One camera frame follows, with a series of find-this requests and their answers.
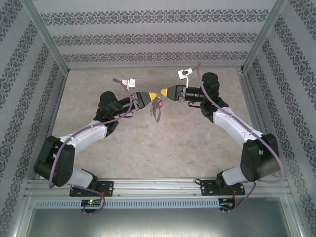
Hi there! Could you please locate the aluminium side floor rail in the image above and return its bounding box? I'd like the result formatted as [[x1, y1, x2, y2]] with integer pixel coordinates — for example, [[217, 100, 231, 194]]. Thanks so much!
[[236, 68, 269, 135], [49, 71, 69, 139]]

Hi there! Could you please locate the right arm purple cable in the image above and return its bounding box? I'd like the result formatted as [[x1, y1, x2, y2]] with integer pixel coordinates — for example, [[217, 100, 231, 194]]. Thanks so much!
[[195, 62, 286, 214]]

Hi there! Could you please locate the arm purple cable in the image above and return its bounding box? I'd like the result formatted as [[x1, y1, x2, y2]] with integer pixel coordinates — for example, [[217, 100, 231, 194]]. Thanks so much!
[[48, 78, 133, 216], [195, 62, 286, 214]]

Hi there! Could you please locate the small circuit board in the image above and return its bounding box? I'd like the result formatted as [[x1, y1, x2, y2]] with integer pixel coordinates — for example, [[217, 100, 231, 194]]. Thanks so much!
[[218, 198, 235, 208], [81, 199, 103, 207]]

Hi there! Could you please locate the grey metal sheet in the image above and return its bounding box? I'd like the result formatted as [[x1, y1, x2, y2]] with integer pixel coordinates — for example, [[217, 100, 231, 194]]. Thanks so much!
[[23, 195, 304, 237]]

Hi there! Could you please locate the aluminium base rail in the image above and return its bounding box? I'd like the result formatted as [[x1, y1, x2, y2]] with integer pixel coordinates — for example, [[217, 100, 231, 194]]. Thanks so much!
[[24, 179, 289, 198]]

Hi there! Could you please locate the grey slotted cable duct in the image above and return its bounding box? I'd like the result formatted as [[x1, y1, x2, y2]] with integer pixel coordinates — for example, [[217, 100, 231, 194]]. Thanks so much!
[[33, 198, 237, 209]]

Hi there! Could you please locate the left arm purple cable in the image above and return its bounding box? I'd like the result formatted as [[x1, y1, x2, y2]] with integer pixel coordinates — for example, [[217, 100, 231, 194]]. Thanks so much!
[[48, 78, 133, 216]]

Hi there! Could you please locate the aluminium wall floor rail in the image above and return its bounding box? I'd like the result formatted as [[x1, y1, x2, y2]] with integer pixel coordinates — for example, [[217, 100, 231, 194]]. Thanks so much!
[[67, 66, 244, 72]]

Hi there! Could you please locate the aluminium frame post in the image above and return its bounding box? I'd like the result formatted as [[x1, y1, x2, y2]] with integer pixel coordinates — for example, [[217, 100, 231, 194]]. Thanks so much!
[[240, 0, 288, 74], [21, 0, 70, 74]]

